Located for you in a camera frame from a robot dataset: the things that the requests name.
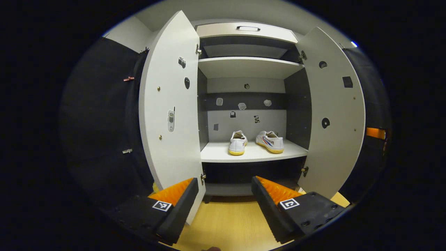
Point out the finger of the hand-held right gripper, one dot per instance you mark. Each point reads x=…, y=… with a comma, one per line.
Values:
x=374, y=133

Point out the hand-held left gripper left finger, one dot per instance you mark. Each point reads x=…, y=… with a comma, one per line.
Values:
x=179, y=216

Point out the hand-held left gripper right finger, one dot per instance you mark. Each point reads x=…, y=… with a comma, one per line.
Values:
x=270, y=212

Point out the white cabinet door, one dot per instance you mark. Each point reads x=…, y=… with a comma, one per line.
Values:
x=334, y=157
x=170, y=157

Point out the white shoe cabinet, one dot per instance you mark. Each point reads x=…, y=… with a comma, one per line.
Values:
x=251, y=153

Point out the white canvas shoe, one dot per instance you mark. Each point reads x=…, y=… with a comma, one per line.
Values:
x=271, y=142
x=237, y=144

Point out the white cabinet drawer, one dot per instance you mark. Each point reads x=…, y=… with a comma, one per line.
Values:
x=216, y=31

